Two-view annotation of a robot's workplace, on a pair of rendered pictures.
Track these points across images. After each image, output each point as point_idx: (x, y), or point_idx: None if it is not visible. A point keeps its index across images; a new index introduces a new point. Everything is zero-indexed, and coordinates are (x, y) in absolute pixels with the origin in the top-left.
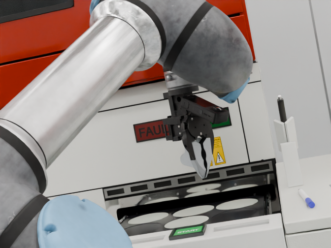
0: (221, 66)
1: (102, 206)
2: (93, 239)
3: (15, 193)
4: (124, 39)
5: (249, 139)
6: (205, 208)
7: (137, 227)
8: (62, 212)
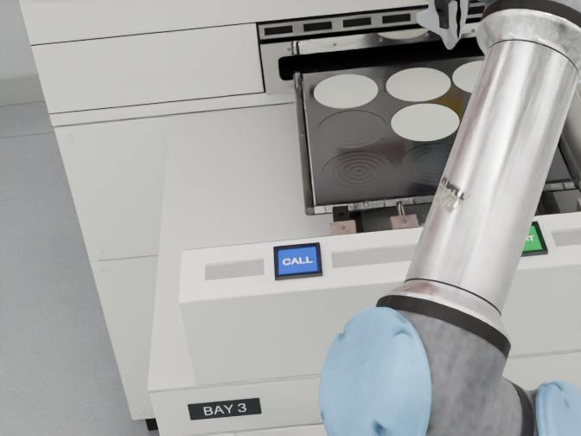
0: None
1: (252, 49)
2: None
3: (508, 412)
4: (566, 92)
5: None
6: (436, 80)
7: (344, 121)
8: (563, 431)
